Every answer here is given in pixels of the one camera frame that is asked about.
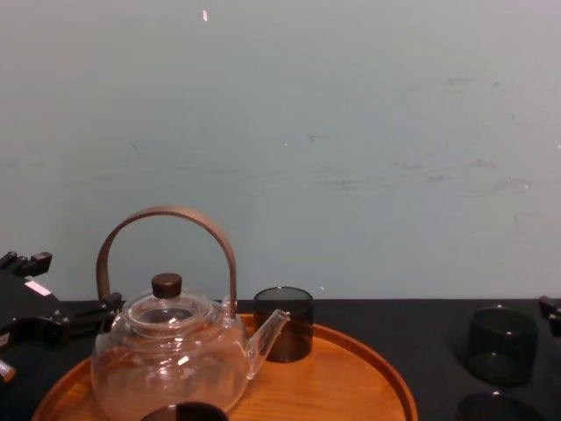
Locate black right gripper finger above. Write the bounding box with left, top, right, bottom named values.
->
left=537, top=295, right=561, bottom=338

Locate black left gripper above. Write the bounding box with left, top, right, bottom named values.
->
left=0, top=250, right=124, bottom=350

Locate round wooden tray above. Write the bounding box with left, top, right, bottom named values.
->
left=31, top=312, right=419, bottom=421

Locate dark smoked glass cup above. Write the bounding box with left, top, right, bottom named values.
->
left=454, top=391, right=545, bottom=421
left=252, top=286, right=315, bottom=363
left=465, top=306, right=540, bottom=388
left=138, top=400, right=230, bottom=421

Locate glass teapot lid dark knob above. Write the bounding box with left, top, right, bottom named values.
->
left=130, top=272, right=214, bottom=331

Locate black table cloth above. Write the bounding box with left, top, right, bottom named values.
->
left=0, top=297, right=561, bottom=421

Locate clear glass teapot wooden handle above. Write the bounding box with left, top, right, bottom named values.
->
left=90, top=205, right=291, bottom=418

